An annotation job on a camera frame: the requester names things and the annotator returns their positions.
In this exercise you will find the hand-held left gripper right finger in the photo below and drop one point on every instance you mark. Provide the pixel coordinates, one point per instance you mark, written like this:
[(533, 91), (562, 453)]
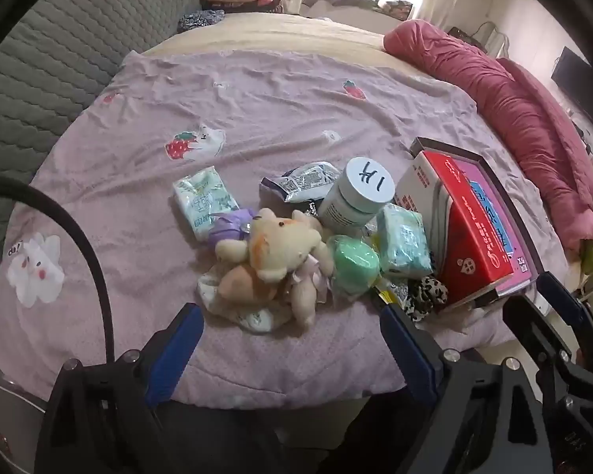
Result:
[(407, 350)]

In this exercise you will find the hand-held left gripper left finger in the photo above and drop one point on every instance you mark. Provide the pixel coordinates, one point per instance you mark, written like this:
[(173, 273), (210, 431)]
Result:
[(175, 355)]

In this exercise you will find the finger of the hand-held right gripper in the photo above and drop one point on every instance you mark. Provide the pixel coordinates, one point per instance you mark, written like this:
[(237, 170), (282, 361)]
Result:
[(558, 294), (531, 331)]

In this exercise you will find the leopard print scrunchie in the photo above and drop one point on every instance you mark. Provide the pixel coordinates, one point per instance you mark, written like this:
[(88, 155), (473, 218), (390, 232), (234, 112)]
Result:
[(427, 296)]

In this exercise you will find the clear yellow packet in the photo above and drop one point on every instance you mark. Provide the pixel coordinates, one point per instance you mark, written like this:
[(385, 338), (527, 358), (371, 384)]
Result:
[(393, 294)]

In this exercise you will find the white floral scrunchie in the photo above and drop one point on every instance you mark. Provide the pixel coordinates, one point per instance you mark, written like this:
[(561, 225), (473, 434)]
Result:
[(257, 318)]

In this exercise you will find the red cardboard box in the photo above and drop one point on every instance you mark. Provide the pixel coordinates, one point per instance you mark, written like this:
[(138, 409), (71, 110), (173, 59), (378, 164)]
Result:
[(474, 252)]

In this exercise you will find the brown plush toy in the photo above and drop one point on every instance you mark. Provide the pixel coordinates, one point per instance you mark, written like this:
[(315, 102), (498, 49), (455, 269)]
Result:
[(242, 281)]

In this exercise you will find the green soft ball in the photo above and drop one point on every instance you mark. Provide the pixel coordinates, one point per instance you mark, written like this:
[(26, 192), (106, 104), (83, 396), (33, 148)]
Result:
[(356, 259)]

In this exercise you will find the green white tissue pack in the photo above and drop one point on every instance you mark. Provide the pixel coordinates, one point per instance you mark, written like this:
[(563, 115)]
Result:
[(202, 202), (403, 242)]

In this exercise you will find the purple scrunchie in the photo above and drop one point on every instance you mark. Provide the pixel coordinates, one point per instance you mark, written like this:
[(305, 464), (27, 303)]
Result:
[(230, 227)]

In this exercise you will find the cream teddy bear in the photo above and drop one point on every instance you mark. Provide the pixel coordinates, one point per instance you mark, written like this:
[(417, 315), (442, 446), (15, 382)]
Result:
[(276, 247)]

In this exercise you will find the white jar with lid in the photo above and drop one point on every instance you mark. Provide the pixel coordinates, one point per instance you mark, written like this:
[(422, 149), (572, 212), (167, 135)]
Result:
[(351, 202)]

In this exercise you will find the dark brown tray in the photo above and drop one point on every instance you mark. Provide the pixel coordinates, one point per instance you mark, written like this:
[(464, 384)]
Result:
[(447, 148)]

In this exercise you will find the green cloth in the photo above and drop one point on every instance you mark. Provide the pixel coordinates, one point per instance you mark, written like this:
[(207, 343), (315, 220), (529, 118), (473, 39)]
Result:
[(592, 256)]

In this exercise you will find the red duvet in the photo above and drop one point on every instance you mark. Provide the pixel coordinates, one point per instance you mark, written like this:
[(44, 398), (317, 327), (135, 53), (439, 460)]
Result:
[(514, 103)]

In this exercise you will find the silver snack packet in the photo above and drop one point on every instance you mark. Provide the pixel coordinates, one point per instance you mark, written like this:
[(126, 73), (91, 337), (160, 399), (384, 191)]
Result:
[(301, 177)]

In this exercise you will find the black television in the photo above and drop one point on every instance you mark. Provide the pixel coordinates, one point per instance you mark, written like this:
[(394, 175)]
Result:
[(580, 89)]

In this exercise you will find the white metal rack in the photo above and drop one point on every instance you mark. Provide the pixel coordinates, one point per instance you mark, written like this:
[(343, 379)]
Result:
[(494, 37)]

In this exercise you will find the pink printed blanket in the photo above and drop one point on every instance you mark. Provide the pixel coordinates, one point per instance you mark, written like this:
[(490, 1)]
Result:
[(276, 98)]

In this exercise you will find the grey quilted headboard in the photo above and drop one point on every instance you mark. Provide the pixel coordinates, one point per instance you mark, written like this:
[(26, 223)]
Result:
[(54, 59)]

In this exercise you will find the yellow bed sheet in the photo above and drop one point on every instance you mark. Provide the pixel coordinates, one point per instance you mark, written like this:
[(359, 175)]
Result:
[(276, 34)]

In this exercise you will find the dark patterned cloth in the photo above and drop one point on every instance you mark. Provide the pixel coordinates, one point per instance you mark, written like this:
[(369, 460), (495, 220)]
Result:
[(200, 19)]

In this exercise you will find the pile of clothes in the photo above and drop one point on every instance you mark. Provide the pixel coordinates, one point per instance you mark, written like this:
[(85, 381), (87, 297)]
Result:
[(351, 0)]

